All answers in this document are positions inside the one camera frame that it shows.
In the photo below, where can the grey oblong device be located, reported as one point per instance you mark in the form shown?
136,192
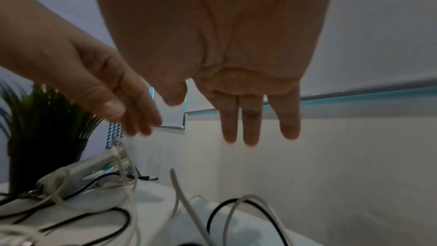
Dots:
78,168

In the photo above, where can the person's left hand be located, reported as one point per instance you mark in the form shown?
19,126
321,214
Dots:
68,56

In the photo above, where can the wide white roller blind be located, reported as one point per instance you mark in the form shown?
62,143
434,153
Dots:
375,37

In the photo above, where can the person's right hand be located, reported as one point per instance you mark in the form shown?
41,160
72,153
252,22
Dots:
211,23

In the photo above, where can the green plant in black pot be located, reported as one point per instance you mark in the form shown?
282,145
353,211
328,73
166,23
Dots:
44,158

